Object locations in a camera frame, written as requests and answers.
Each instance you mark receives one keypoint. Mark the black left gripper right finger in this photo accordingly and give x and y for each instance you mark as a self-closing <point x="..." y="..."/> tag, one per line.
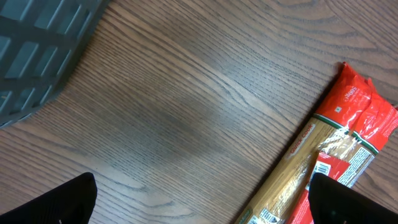
<point x="331" y="202"/>

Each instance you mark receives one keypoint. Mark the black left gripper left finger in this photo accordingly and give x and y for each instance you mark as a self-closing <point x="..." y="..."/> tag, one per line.
<point x="70" y="203"/>

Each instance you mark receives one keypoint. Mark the orange red noodle packet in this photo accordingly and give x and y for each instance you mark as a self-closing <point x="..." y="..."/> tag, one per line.
<point x="348" y="130"/>

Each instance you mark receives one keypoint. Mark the grey plastic mesh basket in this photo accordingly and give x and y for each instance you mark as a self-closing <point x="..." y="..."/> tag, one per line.
<point x="41" y="44"/>

